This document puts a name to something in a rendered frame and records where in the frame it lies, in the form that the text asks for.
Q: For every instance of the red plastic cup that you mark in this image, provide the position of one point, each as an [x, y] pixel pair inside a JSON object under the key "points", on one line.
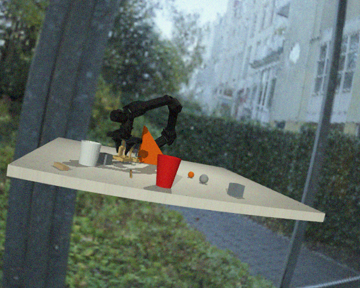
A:
{"points": [[167, 167]]}

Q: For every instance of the white mug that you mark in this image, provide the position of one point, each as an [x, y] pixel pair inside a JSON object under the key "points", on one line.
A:
{"points": [[89, 153]]}

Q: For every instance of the grey ball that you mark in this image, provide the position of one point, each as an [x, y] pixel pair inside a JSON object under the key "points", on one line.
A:
{"points": [[204, 179]]}

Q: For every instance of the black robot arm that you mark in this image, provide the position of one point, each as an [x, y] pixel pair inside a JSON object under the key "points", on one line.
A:
{"points": [[138, 108]]}

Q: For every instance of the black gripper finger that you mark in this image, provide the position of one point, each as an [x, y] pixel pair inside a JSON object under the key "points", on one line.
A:
{"points": [[128, 147], [118, 143]]}

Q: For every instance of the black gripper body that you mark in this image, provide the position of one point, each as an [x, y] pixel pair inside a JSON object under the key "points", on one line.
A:
{"points": [[129, 138]]}

